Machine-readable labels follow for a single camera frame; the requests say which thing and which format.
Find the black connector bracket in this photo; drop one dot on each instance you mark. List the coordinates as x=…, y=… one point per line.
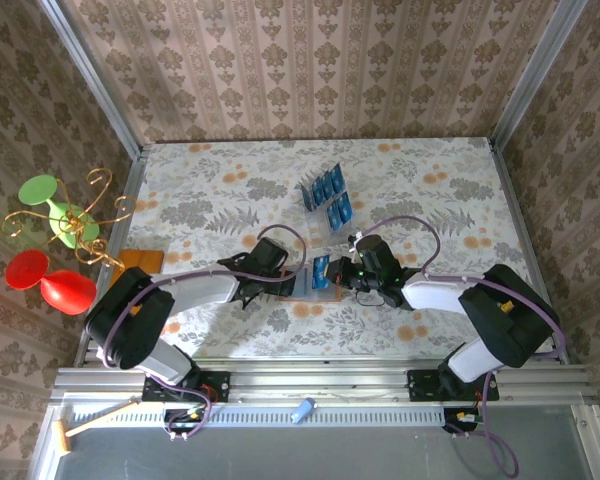
x=180, y=422
x=452, y=425

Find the aluminium frame post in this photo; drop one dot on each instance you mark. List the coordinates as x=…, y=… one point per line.
x=530, y=75
x=97, y=85

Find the red plastic wine glass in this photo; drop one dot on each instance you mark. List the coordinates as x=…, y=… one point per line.
x=65, y=295

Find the green plastic wine glass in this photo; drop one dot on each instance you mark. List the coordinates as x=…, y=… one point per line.
x=39, y=190

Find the orange wooden base board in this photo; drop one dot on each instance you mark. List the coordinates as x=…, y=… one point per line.
x=145, y=260

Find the aluminium side rail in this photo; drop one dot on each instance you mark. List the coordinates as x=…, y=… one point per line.
x=515, y=210
x=136, y=175

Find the grey metal panel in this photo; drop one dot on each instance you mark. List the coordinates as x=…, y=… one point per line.
x=305, y=450

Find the aluminium mounting rail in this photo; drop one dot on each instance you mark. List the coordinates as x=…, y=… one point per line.
x=320, y=382

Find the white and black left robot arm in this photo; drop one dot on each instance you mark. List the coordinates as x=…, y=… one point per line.
x=200, y=292

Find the wooden mallet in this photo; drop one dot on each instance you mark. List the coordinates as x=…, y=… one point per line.
x=61, y=437

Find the clear acrylic card stand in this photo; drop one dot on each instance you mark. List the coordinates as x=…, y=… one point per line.
x=320, y=232

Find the blue cylinder tube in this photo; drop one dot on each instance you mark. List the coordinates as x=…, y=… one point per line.
x=302, y=411

